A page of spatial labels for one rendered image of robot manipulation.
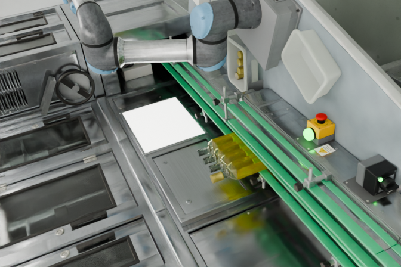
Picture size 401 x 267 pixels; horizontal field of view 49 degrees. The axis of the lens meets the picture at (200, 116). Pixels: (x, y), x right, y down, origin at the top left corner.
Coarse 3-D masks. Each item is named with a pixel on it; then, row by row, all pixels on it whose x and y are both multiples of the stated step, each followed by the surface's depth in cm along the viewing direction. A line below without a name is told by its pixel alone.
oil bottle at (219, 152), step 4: (240, 140) 184; (228, 144) 182; (232, 144) 182; (236, 144) 182; (240, 144) 181; (244, 144) 181; (216, 148) 181; (220, 148) 180; (224, 148) 180; (228, 148) 180; (232, 148) 179; (236, 148) 179; (240, 148) 180; (216, 152) 179; (220, 152) 178; (224, 152) 178; (228, 152) 178; (216, 156) 179; (220, 156) 177
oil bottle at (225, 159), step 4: (244, 148) 179; (248, 148) 178; (232, 152) 177; (236, 152) 177; (240, 152) 177; (244, 152) 177; (248, 152) 177; (252, 152) 176; (224, 156) 176; (228, 156) 175; (232, 156) 175; (236, 156) 175; (240, 156) 175; (244, 156) 175; (220, 160) 175; (224, 160) 174; (228, 160) 173; (232, 160) 173; (224, 164) 173; (224, 168) 174
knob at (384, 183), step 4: (384, 180) 130; (388, 180) 130; (392, 180) 130; (380, 184) 131; (384, 184) 130; (388, 184) 129; (392, 184) 130; (396, 184) 130; (384, 188) 130; (388, 188) 129; (392, 188) 129; (396, 188) 130; (388, 192) 129
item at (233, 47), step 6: (228, 42) 198; (234, 42) 191; (228, 48) 199; (234, 48) 200; (240, 48) 186; (228, 54) 201; (234, 54) 202; (228, 60) 202; (234, 60) 203; (228, 66) 204; (234, 66) 205; (240, 66) 206; (228, 72) 206; (234, 72) 207; (246, 72) 189; (234, 78) 207; (246, 78) 191; (234, 84) 204; (240, 84) 202; (246, 84) 193; (240, 90) 199; (246, 90) 194
